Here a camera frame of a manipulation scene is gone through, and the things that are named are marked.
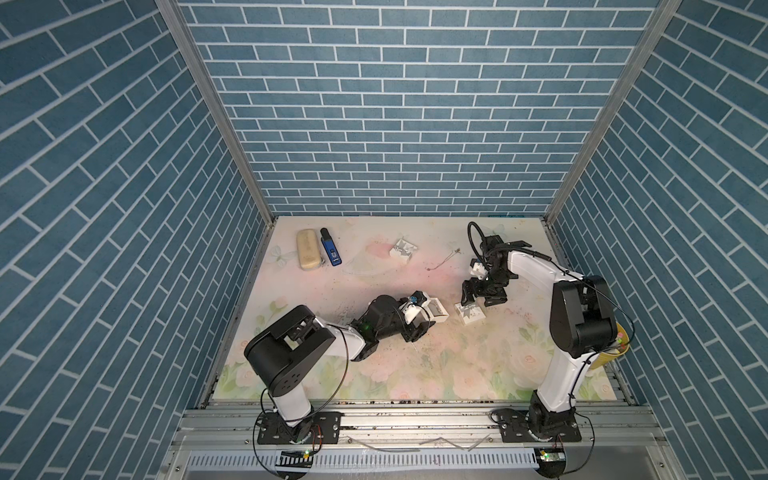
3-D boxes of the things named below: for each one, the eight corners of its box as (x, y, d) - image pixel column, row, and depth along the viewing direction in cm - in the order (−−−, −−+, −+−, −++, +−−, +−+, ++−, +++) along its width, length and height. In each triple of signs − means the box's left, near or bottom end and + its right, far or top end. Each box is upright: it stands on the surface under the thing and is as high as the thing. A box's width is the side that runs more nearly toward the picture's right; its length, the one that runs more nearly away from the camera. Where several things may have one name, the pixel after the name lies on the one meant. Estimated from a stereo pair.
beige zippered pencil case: (302, 273, 106) (299, 266, 103) (298, 238, 117) (295, 230, 114) (323, 269, 108) (320, 261, 104) (317, 234, 119) (315, 226, 115)
